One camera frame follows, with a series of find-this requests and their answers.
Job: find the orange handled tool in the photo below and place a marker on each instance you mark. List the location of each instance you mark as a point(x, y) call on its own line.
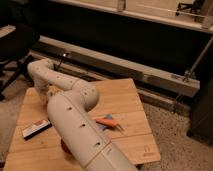
point(105, 123)

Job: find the black office chair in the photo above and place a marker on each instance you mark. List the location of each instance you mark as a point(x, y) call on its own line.
point(14, 53)

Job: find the blue cloth piece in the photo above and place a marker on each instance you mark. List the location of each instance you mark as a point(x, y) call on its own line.
point(107, 117)

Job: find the black and red box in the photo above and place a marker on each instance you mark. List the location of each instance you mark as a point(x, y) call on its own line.
point(35, 128)

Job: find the metal rod stand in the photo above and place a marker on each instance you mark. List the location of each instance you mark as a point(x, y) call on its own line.
point(189, 73)

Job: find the wooden table board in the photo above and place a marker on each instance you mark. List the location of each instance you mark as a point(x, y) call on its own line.
point(43, 152)

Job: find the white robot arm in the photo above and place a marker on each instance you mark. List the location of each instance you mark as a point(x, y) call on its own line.
point(68, 113)

